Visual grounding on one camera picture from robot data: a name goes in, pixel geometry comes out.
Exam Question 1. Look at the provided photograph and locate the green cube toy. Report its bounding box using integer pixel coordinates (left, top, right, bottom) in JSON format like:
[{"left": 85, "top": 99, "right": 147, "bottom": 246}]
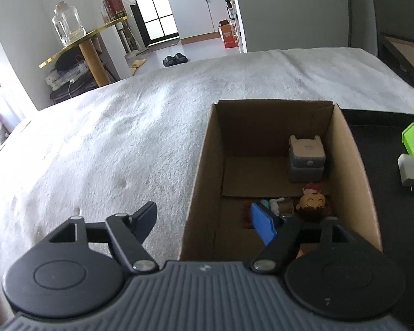
[{"left": 401, "top": 121, "right": 414, "bottom": 156}]

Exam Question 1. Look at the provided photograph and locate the grey cube pig toy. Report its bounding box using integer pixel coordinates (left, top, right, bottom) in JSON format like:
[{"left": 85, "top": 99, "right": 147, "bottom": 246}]
[{"left": 288, "top": 134, "right": 327, "bottom": 183}]

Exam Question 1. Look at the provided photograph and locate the gold round table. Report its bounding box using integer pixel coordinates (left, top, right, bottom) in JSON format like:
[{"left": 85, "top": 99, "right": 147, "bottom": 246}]
[{"left": 39, "top": 15, "right": 133, "bottom": 88}]

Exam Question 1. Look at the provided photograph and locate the white kitchen cabinet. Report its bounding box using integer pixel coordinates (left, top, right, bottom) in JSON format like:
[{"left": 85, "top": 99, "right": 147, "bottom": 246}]
[{"left": 167, "top": 0, "right": 234, "bottom": 45}]

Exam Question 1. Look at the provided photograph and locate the clear glass jar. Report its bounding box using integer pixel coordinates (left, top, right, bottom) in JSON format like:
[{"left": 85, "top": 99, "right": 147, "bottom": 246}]
[{"left": 52, "top": 1, "right": 87, "bottom": 47}]

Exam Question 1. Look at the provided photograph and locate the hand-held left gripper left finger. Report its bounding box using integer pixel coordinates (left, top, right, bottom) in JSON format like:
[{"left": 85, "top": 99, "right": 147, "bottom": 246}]
[{"left": 46, "top": 201, "right": 159, "bottom": 274}]

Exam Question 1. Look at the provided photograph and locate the white power strip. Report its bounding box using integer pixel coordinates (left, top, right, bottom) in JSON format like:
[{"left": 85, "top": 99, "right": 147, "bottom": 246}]
[{"left": 45, "top": 64, "right": 89, "bottom": 89}]

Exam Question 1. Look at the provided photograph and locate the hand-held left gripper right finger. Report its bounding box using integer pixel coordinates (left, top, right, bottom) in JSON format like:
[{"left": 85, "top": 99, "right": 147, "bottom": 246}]
[{"left": 249, "top": 202, "right": 359, "bottom": 276}]

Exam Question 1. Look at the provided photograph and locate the white charger plug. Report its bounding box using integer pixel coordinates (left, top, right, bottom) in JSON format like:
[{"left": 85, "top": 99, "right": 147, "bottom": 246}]
[{"left": 397, "top": 154, "right": 414, "bottom": 194}]

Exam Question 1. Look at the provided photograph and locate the brown cardboard box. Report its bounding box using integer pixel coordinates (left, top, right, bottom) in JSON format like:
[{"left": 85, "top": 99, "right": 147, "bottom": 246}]
[{"left": 177, "top": 100, "right": 383, "bottom": 263}]

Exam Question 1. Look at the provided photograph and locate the black shallow frame box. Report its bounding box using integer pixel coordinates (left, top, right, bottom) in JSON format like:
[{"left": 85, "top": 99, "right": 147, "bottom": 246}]
[{"left": 378, "top": 33, "right": 414, "bottom": 101}]

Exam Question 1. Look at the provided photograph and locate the orange cardboard box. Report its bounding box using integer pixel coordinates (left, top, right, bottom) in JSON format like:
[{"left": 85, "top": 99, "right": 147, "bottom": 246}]
[{"left": 218, "top": 20, "right": 238, "bottom": 49}]

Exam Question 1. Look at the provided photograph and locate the black tray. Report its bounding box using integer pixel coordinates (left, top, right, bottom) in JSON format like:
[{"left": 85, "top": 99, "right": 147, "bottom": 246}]
[{"left": 341, "top": 108, "right": 414, "bottom": 331}]

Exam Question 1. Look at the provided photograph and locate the brown-haired smiling doll figurine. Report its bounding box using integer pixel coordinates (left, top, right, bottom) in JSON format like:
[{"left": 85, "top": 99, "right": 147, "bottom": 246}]
[{"left": 294, "top": 182, "right": 329, "bottom": 224}]

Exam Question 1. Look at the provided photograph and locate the red and white carton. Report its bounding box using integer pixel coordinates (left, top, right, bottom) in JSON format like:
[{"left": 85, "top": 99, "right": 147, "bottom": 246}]
[{"left": 102, "top": 0, "right": 129, "bottom": 25}]

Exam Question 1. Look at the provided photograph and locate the white fluffy blanket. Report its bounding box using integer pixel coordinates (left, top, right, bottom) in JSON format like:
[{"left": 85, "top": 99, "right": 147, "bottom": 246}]
[{"left": 0, "top": 46, "right": 414, "bottom": 318}]

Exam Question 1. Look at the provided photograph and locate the small brown doll figurine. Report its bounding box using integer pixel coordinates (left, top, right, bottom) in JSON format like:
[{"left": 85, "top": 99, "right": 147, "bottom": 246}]
[{"left": 262, "top": 197, "right": 294, "bottom": 218}]

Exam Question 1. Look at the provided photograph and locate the grey upholstered headboard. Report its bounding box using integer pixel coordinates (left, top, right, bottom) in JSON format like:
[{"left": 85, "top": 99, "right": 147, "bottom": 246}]
[{"left": 368, "top": 0, "right": 414, "bottom": 56}]

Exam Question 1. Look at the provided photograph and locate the black framed glass door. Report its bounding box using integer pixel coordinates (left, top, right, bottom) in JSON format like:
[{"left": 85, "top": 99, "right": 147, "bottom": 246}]
[{"left": 119, "top": 0, "right": 180, "bottom": 44}]

